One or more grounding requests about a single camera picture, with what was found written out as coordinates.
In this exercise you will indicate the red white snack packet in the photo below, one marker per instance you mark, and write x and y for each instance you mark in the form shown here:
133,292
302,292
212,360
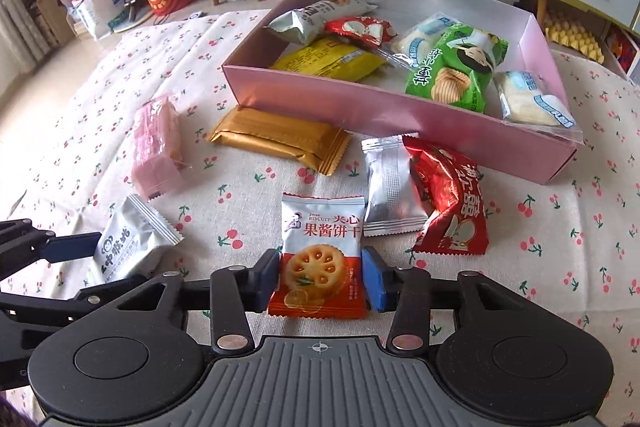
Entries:
450,197

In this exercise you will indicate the white blue bread packet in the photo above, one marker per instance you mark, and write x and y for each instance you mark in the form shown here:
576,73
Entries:
535,104
417,39

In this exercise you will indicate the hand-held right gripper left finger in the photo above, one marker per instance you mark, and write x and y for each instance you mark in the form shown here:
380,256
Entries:
265,279

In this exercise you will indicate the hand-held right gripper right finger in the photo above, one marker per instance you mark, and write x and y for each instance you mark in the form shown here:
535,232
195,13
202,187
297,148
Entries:
375,279

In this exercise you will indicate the silver snack packet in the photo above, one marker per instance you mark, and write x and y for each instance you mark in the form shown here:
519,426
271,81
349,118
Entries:
392,187

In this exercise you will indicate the gold snack packet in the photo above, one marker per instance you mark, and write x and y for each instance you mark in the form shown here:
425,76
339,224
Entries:
280,132

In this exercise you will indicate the orange white biscuit packet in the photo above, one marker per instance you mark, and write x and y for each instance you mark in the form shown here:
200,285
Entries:
315,247

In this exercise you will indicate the green chips bag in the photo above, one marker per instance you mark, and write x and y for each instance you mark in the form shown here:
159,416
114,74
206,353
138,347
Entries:
450,72

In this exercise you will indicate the white paper bag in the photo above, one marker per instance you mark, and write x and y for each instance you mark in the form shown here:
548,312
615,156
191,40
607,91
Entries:
97,14

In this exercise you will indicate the cherry print cloth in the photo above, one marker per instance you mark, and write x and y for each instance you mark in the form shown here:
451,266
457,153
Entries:
550,232

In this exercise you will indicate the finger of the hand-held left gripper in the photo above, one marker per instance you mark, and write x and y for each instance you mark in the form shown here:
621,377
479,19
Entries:
70,248
110,290

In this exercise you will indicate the pink snack packet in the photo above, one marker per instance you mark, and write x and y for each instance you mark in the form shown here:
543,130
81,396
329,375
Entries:
155,147

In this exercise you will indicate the yellow snack packet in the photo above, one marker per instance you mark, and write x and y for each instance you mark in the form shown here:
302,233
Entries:
330,59

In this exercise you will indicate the pink cardboard box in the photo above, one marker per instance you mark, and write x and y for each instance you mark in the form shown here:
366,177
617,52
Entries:
350,122

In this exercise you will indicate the black handheld device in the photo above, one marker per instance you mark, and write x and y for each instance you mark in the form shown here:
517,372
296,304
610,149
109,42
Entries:
131,7

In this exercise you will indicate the yellow egg tray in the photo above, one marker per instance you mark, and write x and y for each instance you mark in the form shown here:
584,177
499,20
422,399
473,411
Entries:
575,37

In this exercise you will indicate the white cookie packet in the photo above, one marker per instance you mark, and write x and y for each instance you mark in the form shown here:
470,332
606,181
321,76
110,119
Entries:
310,17

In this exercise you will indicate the red foil snack packet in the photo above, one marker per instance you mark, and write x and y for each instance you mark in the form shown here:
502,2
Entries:
360,31

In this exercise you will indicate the small white snack packet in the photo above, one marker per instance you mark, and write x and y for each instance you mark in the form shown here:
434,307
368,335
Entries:
130,242

